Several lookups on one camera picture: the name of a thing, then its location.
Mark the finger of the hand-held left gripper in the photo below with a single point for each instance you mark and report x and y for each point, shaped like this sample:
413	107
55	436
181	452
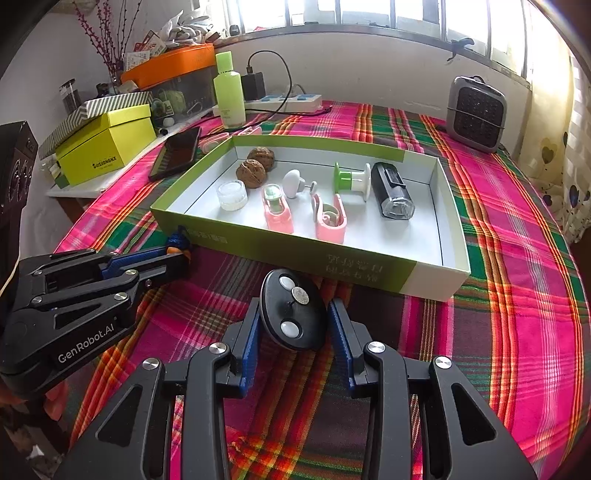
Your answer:
161	272
124	263

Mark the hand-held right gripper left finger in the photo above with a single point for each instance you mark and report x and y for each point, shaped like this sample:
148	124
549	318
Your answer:
249	355

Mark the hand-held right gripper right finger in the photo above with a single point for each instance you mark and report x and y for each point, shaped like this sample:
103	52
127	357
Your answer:
344	355

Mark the black oval key fob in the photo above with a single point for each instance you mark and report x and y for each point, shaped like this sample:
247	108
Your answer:
277	314

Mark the small clear white jar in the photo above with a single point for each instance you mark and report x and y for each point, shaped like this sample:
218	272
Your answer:
232	196

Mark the green white cardboard box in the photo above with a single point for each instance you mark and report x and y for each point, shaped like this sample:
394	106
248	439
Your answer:
392	240

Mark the pink clip with white wheel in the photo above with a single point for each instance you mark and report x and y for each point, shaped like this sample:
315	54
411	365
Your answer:
330	230

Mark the pink clip with green pad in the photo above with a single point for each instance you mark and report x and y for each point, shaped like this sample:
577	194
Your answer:
279	217

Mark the brown walnut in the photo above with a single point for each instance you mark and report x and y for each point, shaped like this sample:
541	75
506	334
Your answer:
250	175
263	156

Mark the white mushroom-shaped knob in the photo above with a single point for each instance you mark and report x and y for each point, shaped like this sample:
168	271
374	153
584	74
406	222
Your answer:
293	182

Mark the black bike light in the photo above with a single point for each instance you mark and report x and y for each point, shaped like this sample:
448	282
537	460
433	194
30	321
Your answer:
390	189

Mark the green white spool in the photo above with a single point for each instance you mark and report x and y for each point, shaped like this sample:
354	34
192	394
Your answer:
353	181

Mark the person's left hand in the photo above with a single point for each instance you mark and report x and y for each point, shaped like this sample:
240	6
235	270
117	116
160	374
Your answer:
55	401

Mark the green packet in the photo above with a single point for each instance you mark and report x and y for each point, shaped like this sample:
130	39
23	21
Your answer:
57	177

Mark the yellow-green shoe box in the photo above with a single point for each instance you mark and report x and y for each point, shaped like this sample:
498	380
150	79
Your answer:
106	152

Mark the black smartphone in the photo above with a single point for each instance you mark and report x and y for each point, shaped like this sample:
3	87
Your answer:
178	154

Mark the black speaker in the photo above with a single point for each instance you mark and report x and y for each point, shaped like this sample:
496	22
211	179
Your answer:
18	175

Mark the green white striped box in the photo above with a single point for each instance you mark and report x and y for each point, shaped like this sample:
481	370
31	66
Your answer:
120	99

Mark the green plush toy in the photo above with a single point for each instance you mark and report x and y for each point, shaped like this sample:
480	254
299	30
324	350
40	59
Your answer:
168	104

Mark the pink green plaid tablecloth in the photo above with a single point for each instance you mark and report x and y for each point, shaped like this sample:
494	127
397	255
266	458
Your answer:
508	300

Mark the dark-lidded glass jar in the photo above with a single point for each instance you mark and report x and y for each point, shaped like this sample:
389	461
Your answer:
71	97

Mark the green lotion bottle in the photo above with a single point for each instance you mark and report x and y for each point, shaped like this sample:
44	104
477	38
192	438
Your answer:
229	97

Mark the orange-lidded plastic container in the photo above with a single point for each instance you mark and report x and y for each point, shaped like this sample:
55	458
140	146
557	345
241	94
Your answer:
175	62

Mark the colourful paper cards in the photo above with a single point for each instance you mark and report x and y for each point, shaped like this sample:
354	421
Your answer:
143	50

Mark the white power strip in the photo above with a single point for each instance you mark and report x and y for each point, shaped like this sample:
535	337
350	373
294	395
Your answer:
300	100

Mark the dried purple flower branches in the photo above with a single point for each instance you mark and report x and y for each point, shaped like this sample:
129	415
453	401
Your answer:
104	41

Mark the white work gloves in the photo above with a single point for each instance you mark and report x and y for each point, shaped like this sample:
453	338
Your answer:
184	30

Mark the grey space heater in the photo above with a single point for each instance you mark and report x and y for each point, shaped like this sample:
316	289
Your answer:
475	113

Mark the patterned cream curtain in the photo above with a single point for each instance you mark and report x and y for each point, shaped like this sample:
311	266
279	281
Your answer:
572	184

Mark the barred window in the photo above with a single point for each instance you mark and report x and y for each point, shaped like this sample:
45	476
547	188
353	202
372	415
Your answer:
369	18

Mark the black window hook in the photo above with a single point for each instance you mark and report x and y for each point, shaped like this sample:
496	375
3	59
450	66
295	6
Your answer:
461	44

